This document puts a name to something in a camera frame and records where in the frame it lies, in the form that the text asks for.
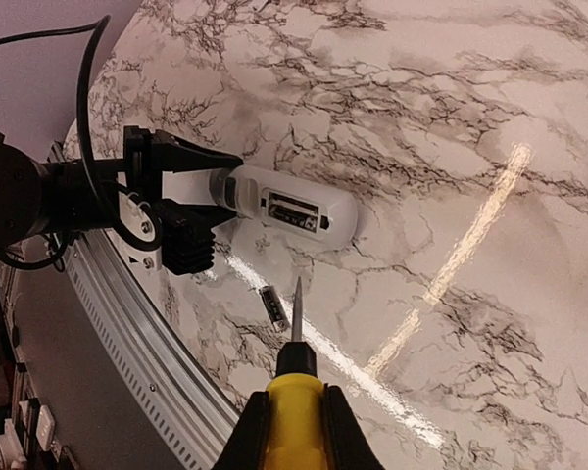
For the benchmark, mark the yellow handled screwdriver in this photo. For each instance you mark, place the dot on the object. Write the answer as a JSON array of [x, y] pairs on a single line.
[[296, 439]]

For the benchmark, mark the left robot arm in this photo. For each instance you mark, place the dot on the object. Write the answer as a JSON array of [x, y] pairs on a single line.
[[38, 198]]

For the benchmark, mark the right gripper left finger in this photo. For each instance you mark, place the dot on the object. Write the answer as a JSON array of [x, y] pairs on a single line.
[[247, 444]]

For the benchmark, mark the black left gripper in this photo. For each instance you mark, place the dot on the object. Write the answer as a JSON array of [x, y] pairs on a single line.
[[146, 154]]

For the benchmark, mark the front aluminium rail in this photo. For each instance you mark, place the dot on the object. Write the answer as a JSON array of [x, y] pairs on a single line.
[[182, 403]]

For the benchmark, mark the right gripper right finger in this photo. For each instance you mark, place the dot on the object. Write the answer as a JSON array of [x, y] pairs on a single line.
[[346, 445]]

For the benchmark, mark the white remote control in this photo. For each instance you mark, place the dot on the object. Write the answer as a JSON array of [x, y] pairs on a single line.
[[250, 191]]

